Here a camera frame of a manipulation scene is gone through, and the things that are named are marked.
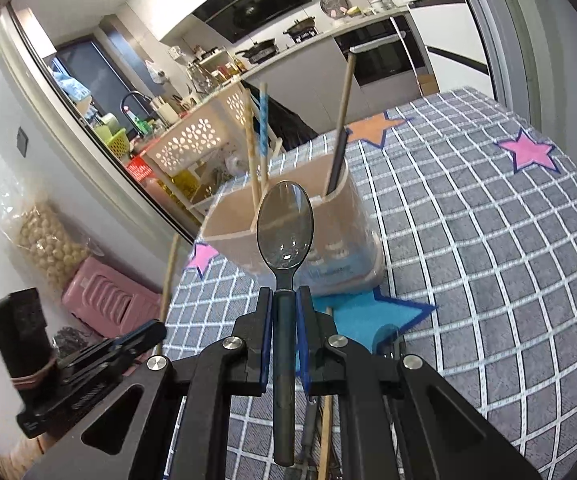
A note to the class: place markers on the black-ended wooden chopstick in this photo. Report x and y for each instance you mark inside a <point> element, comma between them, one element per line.
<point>346,100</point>

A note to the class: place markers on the pink plastic stool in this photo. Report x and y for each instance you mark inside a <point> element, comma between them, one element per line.
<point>108,300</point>

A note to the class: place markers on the beige plastic basket cart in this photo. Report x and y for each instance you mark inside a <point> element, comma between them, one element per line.
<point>188,140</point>

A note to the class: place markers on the black cloth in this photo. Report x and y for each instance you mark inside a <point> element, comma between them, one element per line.
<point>291,125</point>

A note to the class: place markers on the black built-in oven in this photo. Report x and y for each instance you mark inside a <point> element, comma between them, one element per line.
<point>381,52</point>

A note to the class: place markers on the beige plastic utensil holder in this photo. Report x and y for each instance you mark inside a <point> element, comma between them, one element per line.
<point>338,230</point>

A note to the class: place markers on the yellow oil bottle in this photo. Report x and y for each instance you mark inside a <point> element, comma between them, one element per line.
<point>181,187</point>

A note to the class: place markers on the black wok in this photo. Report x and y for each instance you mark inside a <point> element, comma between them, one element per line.
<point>258,50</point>

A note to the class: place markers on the dark wall switch panel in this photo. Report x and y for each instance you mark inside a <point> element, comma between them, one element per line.
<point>22,140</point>

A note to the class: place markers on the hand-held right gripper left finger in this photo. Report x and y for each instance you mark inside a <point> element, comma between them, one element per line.
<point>267,340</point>

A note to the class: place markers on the bag of pale balls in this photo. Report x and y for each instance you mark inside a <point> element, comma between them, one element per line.
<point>48,245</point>

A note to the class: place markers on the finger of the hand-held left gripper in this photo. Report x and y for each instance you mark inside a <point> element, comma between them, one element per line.
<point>138,337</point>
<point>108,367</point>

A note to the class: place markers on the dark cooking pot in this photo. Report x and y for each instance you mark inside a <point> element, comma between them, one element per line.
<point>301,30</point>

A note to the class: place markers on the blue patterned chopstick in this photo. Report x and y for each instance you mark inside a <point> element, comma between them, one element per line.
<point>264,115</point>

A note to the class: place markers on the cardboard box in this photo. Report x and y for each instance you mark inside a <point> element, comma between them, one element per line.
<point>427,85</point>

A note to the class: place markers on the white refrigerator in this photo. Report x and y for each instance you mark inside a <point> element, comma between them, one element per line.
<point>453,35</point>

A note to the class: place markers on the black range hood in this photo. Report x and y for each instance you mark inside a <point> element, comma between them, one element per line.
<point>253,5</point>

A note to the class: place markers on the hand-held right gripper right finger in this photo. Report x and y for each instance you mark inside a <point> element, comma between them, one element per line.
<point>302,340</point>

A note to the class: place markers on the white plastic bag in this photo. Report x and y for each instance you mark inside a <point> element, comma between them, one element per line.
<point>154,71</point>

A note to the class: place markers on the round metal rack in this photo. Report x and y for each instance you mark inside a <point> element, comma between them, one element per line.
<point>333,4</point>

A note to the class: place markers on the black kitchen faucet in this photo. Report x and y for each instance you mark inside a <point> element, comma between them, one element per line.
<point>131,102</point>

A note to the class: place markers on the green plastic basket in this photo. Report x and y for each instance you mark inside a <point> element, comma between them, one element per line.
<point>112,140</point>

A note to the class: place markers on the light wooden chopstick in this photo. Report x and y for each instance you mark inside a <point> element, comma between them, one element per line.
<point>251,160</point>

